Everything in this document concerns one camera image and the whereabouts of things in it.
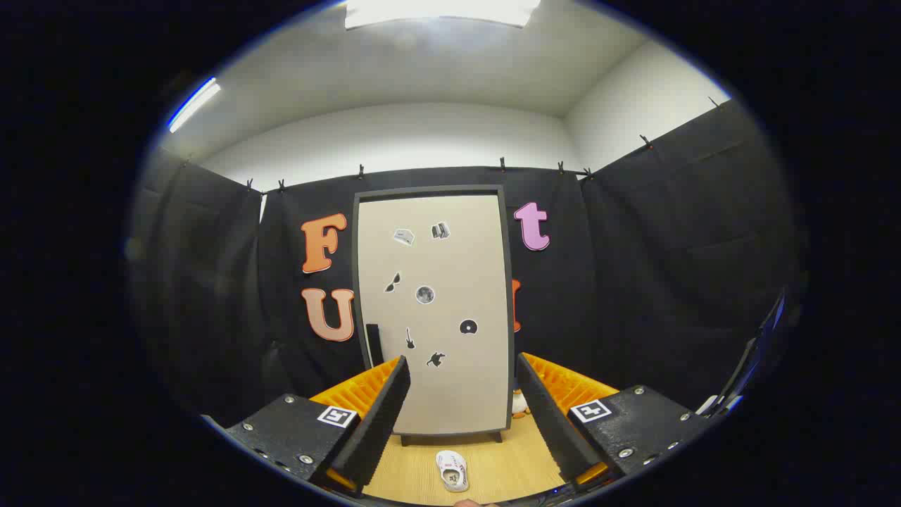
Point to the black backdrop cloth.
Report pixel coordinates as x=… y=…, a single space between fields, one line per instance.
x=647 y=282

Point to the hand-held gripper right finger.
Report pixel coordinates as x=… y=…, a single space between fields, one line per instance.
x=552 y=422

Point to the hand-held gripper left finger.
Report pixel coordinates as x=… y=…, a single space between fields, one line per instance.
x=376 y=422

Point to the penguin plush toy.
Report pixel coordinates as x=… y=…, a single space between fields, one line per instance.
x=519 y=403

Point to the rectangular ceiling light panel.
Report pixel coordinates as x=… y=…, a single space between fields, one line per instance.
x=436 y=10

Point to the white canvas shoe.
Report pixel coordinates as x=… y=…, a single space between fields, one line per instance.
x=452 y=470

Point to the grey shoe cabinet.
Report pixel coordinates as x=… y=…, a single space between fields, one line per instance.
x=355 y=282

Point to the long ceiling light strip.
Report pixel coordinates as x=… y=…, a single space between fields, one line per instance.
x=193 y=104

